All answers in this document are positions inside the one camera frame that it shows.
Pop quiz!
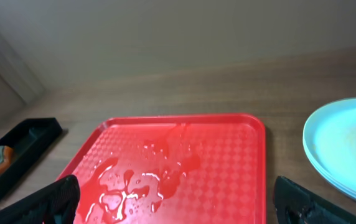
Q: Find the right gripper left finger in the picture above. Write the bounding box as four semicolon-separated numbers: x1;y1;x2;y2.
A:
0;175;80;224

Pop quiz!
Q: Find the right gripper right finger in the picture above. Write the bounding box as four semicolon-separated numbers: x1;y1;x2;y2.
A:
273;176;356;224

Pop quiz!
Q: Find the light blue plate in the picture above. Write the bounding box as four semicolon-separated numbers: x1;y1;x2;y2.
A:
304;146;356;210
302;98;356;200
302;137;356;201

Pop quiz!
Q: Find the black rectangular water tray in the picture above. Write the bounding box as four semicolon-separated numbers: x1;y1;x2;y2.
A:
0;118;63;200

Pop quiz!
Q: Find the red plastic tray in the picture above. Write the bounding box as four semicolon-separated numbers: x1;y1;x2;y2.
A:
62;114;266;223

